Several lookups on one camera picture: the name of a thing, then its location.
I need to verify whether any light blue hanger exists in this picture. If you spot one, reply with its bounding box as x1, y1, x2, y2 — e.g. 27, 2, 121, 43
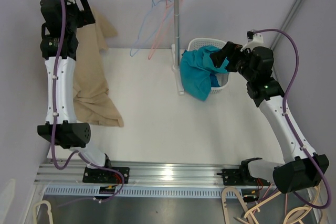
129, 0, 171, 57

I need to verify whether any white perforated plastic basket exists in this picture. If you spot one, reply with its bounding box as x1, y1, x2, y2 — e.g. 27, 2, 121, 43
187, 38, 229, 94

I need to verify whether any teal t shirt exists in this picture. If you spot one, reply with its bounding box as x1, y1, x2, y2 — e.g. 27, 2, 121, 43
180, 45, 228, 101

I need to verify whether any aluminium corner frame post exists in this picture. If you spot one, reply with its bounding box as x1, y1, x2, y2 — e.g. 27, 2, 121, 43
267, 0, 322, 54

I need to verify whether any pink wire hanger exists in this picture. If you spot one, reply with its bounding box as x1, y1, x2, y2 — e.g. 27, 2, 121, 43
148, 0, 174, 60

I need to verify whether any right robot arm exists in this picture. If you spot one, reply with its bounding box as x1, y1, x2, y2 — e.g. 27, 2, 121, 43
210, 41, 329, 194

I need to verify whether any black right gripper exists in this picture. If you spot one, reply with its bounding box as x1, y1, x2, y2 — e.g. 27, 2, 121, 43
210, 42, 256, 82

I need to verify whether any beige hanger bottom left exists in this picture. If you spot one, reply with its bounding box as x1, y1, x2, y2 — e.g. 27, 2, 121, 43
31, 200, 55, 224

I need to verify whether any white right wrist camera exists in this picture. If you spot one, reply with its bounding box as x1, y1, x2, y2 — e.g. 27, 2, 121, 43
241, 30, 264, 52

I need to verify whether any beige tank top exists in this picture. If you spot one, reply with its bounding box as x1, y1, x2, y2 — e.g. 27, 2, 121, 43
73, 8, 124, 127

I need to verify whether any metal clothes rack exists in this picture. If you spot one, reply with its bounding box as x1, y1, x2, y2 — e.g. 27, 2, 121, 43
65, 0, 185, 96

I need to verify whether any dark blue t shirt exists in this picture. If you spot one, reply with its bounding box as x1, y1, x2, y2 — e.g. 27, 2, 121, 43
209, 73, 220, 88

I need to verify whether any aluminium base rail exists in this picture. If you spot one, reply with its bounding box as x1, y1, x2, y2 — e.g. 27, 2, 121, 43
34, 159, 270, 198

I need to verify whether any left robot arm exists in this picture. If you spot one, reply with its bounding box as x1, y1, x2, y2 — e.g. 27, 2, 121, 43
37, 0, 120, 183

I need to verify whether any beige wooden hangers pile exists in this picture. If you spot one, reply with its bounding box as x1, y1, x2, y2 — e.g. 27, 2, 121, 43
221, 187, 313, 223

